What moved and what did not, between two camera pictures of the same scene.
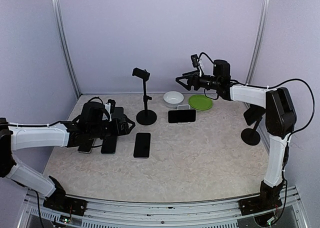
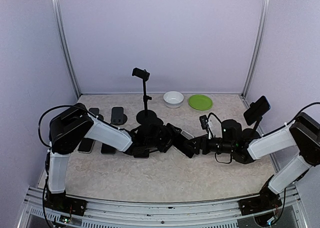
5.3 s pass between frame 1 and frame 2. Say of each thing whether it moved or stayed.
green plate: stayed
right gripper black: moved
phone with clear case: stayed
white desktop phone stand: moved
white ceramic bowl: stayed
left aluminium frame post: stayed
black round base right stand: stayed
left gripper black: moved
